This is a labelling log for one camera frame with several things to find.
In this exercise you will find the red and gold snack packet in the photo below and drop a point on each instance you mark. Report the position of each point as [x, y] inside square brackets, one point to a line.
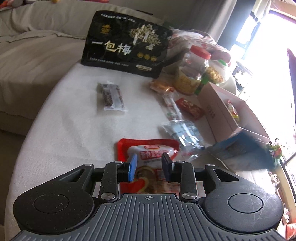
[189, 107]

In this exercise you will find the dark snack bar clear packet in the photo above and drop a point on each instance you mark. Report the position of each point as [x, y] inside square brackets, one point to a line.
[112, 97]

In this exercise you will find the blue snack packet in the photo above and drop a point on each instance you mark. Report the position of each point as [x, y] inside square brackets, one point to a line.
[249, 148]

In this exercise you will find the long clear snack stick packet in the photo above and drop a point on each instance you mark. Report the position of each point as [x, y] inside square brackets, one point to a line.
[172, 106]

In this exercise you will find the clear jar with green lid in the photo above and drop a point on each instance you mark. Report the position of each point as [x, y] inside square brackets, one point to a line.
[215, 74]

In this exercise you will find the large black snack bag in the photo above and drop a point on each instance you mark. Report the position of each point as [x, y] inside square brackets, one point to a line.
[120, 46]

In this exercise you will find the red and white snack packet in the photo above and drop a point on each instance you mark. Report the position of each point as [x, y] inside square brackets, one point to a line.
[150, 148]

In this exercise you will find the floral blanket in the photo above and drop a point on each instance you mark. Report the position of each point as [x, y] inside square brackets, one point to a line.
[182, 39]

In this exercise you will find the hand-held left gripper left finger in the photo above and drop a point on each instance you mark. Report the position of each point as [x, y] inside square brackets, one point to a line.
[131, 168]

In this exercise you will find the orange snack packet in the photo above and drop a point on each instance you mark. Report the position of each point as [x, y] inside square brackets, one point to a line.
[159, 85]

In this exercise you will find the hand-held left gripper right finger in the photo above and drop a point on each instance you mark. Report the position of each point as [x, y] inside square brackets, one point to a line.
[167, 169]

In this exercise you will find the small flower pot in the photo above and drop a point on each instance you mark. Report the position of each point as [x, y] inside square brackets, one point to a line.
[275, 150]

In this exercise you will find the pink cardboard box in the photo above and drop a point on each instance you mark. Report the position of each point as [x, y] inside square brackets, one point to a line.
[219, 109]

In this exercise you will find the red and yellow candy wrapper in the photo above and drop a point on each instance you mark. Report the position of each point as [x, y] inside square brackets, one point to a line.
[233, 111]

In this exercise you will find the clear jar with red lid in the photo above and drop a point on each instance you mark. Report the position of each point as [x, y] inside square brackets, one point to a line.
[189, 76]

